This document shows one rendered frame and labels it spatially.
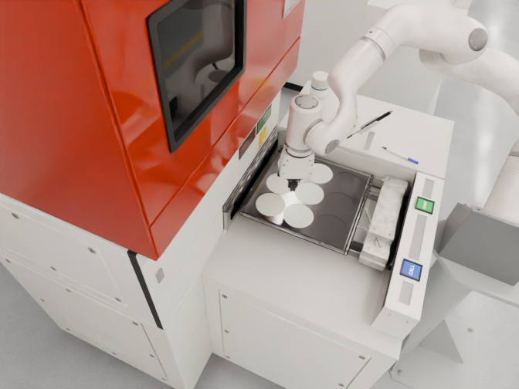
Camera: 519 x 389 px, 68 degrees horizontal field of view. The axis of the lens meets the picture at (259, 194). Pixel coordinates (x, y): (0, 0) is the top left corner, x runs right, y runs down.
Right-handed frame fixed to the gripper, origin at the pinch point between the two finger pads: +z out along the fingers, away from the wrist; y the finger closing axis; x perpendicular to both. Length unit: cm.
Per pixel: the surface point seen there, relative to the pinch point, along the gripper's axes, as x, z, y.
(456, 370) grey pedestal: -32, 98, 86
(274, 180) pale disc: 10.7, 10.2, -4.1
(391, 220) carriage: -6.2, 11.9, 34.3
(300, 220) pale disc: -6.9, 10.1, 3.1
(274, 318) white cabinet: -33.0, 26.4, -6.5
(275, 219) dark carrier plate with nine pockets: -6.4, 10.2, -5.3
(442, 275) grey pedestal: -17, 31, 56
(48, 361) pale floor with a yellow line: -19, 101, -105
